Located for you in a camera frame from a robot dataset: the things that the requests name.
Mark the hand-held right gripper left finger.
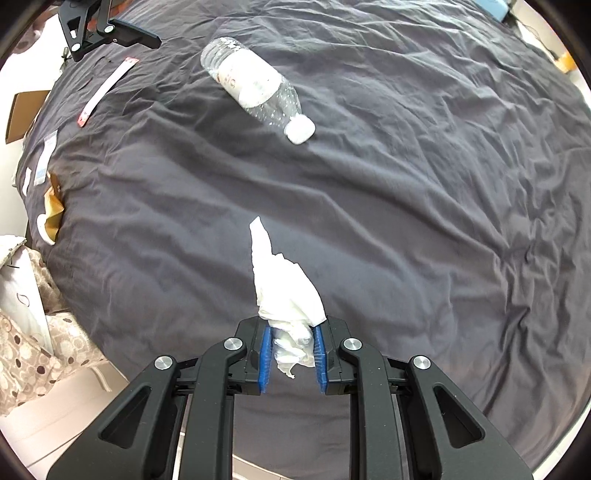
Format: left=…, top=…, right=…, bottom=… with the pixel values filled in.
left=46, top=318, right=273, bottom=480

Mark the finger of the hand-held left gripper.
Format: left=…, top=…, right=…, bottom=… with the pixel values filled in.
left=108, top=17, right=162, bottom=49
left=59, top=0, right=117, bottom=62

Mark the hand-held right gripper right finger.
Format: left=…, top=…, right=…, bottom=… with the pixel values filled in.
left=311, top=318, right=536, bottom=480

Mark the white red-tipped paper strip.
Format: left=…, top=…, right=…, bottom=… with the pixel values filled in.
left=76, top=56, right=140, bottom=127

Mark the white tissue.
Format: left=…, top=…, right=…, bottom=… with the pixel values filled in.
left=249, top=216, right=327, bottom=380

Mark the clear plastic water bottle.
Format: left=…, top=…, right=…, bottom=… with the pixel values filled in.
left=201, top=37, right=317, bottom=145

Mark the clear plastic bag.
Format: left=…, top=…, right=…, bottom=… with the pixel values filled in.
left=35, top=130, right=59, bottom=185

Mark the gold foil wrapper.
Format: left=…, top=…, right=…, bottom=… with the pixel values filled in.
left=36, top=170, right=66, bottom=244

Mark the brown cardboard box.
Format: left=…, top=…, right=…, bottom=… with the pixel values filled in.
left=6, top=91, right=50, bottom=145

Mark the dark grey bed duvet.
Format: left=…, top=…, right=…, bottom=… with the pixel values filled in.
left=21, top=0, right=591, bottom=472

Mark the dotted beige blanket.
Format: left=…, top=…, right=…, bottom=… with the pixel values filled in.
left=0, top=249, right=115, bottom=408

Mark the white printed bag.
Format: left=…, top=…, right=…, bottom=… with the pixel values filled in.
left=0, top=235, right=55, bottom=357

